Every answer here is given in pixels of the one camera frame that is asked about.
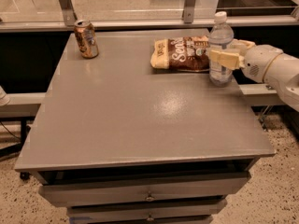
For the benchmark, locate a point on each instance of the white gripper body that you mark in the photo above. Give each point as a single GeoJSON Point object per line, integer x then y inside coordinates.
{"type": "Point", "coordinates": [257, 62]}

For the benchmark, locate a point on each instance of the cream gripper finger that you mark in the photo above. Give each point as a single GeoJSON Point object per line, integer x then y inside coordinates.
{"type": "Point", "coordinates": [229, 58]}
{"type": "Point", "coordinates": [242, 45]}

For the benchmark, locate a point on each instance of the clear plastic water bottle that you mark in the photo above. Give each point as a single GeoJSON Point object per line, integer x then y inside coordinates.
{"type": "Point", "coordinates": [219, 38]}

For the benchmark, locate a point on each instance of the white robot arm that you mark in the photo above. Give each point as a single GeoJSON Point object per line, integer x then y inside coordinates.
{"type": "Point", "coordinates": [283, 76]}

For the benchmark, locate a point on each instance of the brown chip bag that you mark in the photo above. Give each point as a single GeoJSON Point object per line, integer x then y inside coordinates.
{"type": "Point", "coordinates": [187, 53]}

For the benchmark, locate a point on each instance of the upper grey drawer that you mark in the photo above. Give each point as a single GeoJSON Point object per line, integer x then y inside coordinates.
{"type": "Point", "coordinates": [145, 189]}

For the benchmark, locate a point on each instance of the grey drawer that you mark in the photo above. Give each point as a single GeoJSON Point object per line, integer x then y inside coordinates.
{"type": "Point", "coordinates": [146, 211]}
{"type": "Point", "coordinates": [145, 189]}

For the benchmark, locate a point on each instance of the grey drawer cabinet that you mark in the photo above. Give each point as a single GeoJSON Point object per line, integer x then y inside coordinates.
{"type": "Point", "coordinates": [114, 118]}

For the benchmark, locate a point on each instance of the brown soda can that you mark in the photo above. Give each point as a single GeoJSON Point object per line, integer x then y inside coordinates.
{"type": "Point", "coordinates": [86, 39]}

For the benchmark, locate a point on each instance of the lower grey drawer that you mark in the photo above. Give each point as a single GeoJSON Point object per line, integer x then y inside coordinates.
{"type": "Point", "coordinates": [146, 211]}

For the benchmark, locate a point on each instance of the metal railing frame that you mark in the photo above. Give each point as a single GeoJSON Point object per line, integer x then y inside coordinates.
{"type": "Point", "coordinates": [51, 15]}

